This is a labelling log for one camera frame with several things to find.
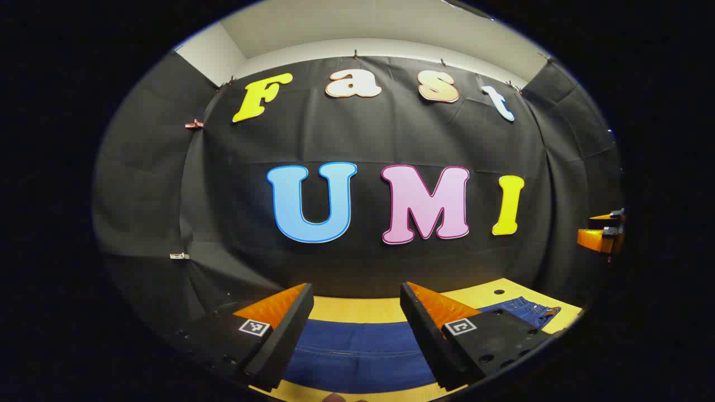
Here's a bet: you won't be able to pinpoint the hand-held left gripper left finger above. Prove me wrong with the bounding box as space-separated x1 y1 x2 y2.
168 283 314 393

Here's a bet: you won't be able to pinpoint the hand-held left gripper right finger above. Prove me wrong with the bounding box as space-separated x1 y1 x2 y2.
399 281 560 391

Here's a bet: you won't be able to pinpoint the blue jeans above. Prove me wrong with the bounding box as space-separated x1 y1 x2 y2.
284 297 561 395

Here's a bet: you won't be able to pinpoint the black backdrop cloth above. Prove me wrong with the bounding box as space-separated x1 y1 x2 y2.
92 51 625 336

